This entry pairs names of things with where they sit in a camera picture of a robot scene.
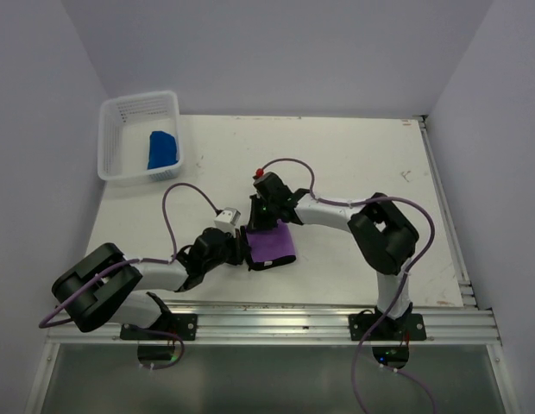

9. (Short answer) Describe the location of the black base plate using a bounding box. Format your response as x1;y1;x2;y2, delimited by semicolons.
120;313;198;342
348;312;425;342

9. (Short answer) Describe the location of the purple towel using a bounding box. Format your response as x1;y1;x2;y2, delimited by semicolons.
242;221;297;272

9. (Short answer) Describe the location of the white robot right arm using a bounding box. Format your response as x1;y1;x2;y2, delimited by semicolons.
247;169;419;339

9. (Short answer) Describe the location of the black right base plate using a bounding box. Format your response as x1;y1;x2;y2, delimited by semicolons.
348;312;425;342

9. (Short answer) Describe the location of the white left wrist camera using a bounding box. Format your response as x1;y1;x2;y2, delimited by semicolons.
214;208;241;236

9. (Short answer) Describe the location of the white plastic basket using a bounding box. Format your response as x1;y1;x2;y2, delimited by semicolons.
97;91;185;185

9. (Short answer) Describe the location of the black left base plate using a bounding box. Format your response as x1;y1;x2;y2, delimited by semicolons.
120;313;198;342

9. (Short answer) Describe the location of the blue towel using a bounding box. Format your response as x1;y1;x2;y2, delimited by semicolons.
148;131;179;170

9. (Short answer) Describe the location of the aluminium mounting rail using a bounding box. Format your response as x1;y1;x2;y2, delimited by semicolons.
47;301;497;346

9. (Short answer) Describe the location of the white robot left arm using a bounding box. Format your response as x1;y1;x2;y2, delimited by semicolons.
40;228;250;339

